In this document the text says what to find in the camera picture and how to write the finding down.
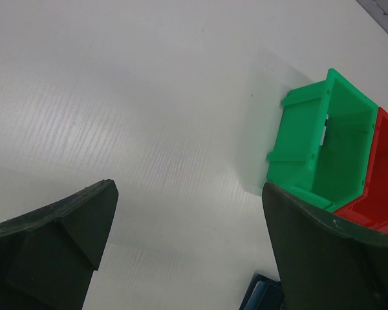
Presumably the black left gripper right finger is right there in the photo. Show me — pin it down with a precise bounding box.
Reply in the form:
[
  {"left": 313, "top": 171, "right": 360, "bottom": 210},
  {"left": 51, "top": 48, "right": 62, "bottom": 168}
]
[{"left": 262, "top": 182, "right": 388, "bottom": 309}]

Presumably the green plastic bin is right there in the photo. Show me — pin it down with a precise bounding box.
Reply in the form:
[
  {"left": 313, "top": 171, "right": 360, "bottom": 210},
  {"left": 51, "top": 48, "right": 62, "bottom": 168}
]
[{"left": 266, "top": 68, "right": 378, "bottom": 212}]

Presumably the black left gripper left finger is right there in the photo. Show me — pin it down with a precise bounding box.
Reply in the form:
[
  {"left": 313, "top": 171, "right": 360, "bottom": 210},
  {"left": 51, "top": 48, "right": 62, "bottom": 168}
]
[{"left": 0, "top": 180, "right": 119, "bottom": 309}]

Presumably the middle red plastic bin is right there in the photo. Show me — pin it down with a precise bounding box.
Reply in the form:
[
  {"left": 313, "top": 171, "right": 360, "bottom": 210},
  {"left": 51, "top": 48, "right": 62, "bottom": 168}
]
[{"left": 334, "top": 108, "right": 388, "bottom": 234}]

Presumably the blue leather card holder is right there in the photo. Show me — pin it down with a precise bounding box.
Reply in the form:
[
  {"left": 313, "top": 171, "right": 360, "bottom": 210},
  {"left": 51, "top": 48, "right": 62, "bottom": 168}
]
[{"left": 239, "top": 273, "right": 287, "bottom": 310}]

